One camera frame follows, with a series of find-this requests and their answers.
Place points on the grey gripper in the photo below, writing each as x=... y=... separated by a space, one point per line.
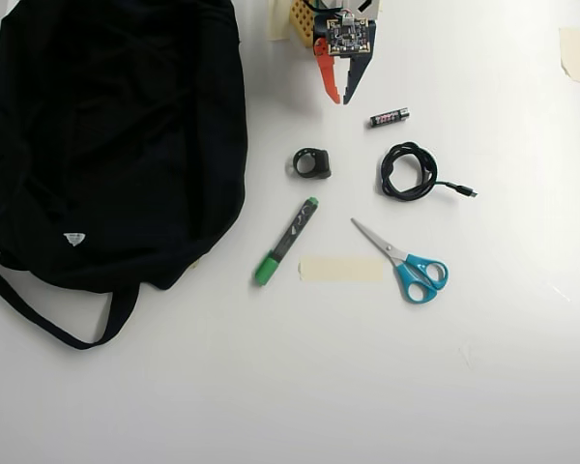
x=359 y=74

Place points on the green marker pen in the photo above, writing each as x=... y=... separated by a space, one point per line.
x=290 y=234

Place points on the black fabric bag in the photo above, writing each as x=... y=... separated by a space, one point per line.
x=116 y=145

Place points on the black AAA battery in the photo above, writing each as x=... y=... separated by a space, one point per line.
x=389 y=118

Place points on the yellow perforated base block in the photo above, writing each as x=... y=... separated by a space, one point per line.
x=302 y=21

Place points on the long beige masking tape strip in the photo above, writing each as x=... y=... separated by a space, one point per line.
x=340 y=269

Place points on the torn beige masking tape strip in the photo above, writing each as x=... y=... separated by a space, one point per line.
x=574 y=53

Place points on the camera circuit board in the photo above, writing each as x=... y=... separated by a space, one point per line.
x=343 y=36

